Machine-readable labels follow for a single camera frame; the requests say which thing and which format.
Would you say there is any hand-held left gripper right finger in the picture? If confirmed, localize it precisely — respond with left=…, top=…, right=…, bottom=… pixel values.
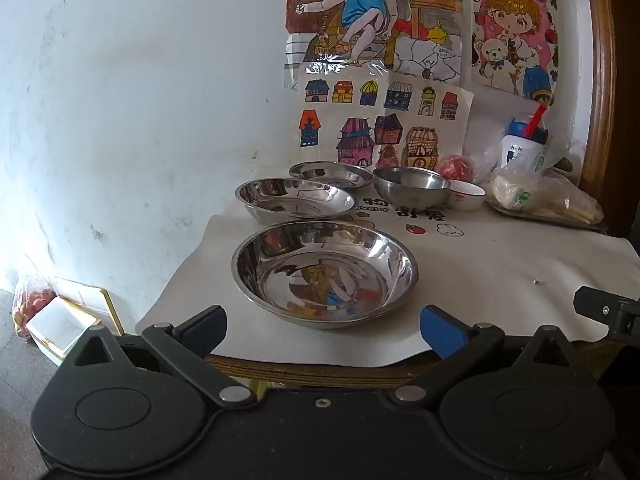
left=391, top=305, right=576, bottom=407

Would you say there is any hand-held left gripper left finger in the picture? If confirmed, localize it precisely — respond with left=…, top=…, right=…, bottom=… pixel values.
left=75, top=305, right=256, bottom=407

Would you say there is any red tomato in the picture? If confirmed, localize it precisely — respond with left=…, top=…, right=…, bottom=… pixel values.
left=437, top=155, right=476, bottom=182

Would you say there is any coloured houses drawing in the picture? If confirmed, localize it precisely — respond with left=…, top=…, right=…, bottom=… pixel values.
left=295, top=72, right=475, bottom=171

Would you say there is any white printed table mat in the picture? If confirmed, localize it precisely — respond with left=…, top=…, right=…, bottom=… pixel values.
left=135, top=195, right=640, bottom=368

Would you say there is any white steamed bun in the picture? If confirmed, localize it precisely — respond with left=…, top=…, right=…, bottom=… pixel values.
left=492, top=175, right=532, bottom=211

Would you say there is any white bottle with blue lid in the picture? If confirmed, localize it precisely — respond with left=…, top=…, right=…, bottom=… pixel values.
left=500, top=102, right=552, bottom=171

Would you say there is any red plastic bag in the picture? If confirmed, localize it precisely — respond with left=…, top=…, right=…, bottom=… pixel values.
left=12, top=260, right=57, bottom=337

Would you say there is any clear plastic food bag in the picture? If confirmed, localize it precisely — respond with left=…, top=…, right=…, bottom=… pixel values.
left=490, top=166, right=604, bottom=226

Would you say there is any small stainless steel plate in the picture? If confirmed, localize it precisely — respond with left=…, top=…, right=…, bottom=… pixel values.
left=289, top=161, right=375, bottom=191

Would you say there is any large stainless steel plate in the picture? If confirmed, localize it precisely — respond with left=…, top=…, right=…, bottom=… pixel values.
left=231, top=219, right=419, bottom=330

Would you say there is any medium stainless steel plate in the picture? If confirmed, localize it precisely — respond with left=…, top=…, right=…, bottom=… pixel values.
left=235, top=177, right=357, bottom=225

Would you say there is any white bowl with red rim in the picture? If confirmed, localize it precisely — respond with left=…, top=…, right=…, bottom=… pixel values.
left=446, top=180, right=487, bottom=212

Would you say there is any curved wooden frame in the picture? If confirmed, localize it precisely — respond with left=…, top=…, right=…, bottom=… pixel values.
left=580, top=0, right=619, bottom=201

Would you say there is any stainless steel bowl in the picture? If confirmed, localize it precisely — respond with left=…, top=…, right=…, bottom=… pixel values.
left=373, top=166, right=452, bottom=209

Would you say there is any wooden table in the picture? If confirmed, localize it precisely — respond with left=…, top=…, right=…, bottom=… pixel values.
left=206, top=342, right=626, bottom=391

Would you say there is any drawing of child with fan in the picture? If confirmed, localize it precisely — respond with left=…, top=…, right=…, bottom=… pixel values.
left=285, top=0, right=463, bottom=92

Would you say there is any white box with yellow edge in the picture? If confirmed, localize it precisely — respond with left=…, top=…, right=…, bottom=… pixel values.
left=25, top=296, right=102, bottom=366
left=54, top=277, right=126, bottom=337

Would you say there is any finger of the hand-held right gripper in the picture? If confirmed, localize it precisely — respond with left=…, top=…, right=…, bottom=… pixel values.
left=573, top=286, right=640, bottom=348

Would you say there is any crumpled clear plastic bag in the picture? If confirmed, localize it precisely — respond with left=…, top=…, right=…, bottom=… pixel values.
left=436, top=146, right=507, bottom=186

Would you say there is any drawing of girl with teddy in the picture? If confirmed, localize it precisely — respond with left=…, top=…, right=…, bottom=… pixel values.
left=470, top=0, right=559, bottom=103

